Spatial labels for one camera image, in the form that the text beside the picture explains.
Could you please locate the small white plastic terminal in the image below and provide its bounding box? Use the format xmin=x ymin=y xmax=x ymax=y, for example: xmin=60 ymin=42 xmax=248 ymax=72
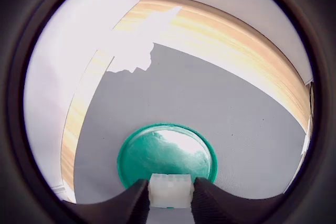
xmin=147 ymin=173 xmax=195 ymax=209

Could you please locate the round green lid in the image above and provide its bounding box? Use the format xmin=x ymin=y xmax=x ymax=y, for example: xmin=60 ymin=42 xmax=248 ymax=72
xmin=117 ymin=122 xmax=218 ymax=192

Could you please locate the short white tape strip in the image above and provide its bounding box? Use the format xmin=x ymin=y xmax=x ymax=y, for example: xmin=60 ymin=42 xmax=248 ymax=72
xmin=64 ymin=180 xmax=77 ymax=204

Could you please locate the dark grey mat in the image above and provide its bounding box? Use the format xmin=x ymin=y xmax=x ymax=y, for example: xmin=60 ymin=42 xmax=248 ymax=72
xmin=72 ymin=42 xmax=308 ymax=224

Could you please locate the white tape piece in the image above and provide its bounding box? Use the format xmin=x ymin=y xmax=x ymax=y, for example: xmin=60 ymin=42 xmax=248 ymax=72
xmin=299 ymin=118 xmax=312 ymax=163
xmin=96 ymin=5 xmax=183 ymax=74

